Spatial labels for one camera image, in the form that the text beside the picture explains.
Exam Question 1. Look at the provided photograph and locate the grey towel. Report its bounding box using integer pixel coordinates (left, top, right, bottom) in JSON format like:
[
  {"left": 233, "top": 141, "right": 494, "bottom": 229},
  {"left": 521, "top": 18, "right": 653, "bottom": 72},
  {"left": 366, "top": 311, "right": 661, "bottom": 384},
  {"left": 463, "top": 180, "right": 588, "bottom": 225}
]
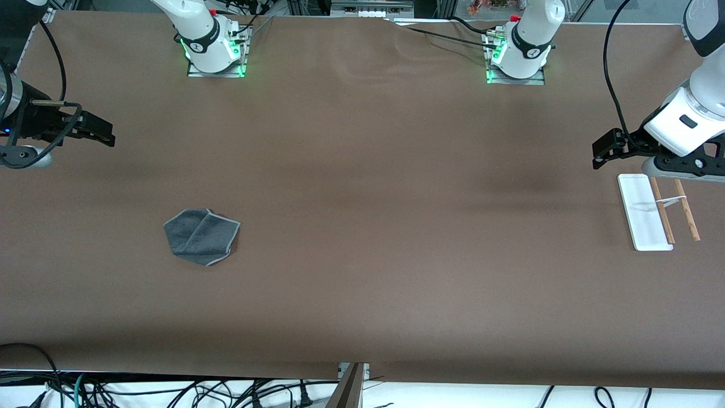
[{"left": 163, "top": 207, "right": 242, "bottom": 267}]

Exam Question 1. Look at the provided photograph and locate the white rack with wooden rods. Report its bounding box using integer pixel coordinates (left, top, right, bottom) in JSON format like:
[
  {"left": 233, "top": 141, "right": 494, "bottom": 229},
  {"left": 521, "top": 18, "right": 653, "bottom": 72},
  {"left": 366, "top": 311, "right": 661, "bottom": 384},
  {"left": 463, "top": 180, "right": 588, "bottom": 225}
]
[{"left": 617, "top": 173, "right": 702, "bottom": 252}]

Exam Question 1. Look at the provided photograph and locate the white power strip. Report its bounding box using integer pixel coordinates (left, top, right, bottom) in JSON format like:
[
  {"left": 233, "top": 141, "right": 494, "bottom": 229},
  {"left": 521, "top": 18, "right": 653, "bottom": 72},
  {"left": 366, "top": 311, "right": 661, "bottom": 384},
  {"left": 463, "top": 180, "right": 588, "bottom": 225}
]
[{"left": 331, "top": 0, "right": 415, "bottom": 19}]

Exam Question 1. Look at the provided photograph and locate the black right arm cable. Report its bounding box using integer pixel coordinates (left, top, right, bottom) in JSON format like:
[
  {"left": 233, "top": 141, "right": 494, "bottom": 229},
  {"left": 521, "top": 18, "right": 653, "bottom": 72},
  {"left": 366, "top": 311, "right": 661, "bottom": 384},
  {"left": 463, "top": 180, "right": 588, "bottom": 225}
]
[{"left": 0, "top": 22, "right": 84, "bottom": 169}]

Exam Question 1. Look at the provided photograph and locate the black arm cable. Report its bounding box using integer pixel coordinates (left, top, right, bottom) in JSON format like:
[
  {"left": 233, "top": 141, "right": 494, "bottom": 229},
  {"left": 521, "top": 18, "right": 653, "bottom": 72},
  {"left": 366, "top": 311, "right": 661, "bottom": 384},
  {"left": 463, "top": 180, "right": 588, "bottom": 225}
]
[
  {"left": 0, "top": 22, "right": 84, "bottom": 169},
  {"left": 603, "top": 0, "right": 634, "bottom": 139}
]

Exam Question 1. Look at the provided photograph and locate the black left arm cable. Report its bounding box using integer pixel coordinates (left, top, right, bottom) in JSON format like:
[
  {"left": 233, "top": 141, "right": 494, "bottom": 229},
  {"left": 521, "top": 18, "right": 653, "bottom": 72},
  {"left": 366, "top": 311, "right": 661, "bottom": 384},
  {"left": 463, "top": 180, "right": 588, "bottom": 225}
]
[{"left": 603, "top": 0, "right": 634, "bottom": 139}]

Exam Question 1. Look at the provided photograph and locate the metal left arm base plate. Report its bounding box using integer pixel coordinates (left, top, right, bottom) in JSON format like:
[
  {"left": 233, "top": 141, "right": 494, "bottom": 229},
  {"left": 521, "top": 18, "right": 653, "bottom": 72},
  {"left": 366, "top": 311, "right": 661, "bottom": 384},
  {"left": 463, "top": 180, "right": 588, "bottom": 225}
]
[{"left": 485, "top": 33, "right": 547, "bottom": 86}]

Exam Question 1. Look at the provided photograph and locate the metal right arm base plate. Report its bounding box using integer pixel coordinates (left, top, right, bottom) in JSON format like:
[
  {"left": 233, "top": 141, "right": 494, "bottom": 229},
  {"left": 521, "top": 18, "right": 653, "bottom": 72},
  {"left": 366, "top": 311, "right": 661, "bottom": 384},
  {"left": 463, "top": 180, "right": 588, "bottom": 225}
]
[{"left": 186, "top": 25, "right": 250, "bottom": 79}]

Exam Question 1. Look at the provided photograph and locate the black table cable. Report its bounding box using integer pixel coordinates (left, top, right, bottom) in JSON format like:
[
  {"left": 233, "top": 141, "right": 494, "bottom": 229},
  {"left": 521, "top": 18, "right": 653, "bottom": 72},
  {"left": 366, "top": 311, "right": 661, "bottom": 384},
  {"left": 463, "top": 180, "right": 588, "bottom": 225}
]
[
  {"left": 390, "top": 20, "right": 500, "bottom": 49},
  {"left": 449, "top": 15, "right": 506, "bottom": 36}
]

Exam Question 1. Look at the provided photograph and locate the thick black floor cable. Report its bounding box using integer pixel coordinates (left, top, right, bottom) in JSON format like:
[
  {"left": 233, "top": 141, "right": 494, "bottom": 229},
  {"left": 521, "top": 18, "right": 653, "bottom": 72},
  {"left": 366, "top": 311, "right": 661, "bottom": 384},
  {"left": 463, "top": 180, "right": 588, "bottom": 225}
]
[{"left": 0, "top": 342, "right": 64, "bottom": 408}]

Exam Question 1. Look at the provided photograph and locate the metal frame post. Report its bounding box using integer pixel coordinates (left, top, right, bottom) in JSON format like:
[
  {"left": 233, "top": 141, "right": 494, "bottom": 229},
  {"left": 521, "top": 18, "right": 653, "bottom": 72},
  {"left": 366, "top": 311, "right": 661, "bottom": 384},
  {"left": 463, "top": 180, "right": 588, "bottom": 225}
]
[{"left": 327, "top": 362, "right": 370, "bottom": 408}]

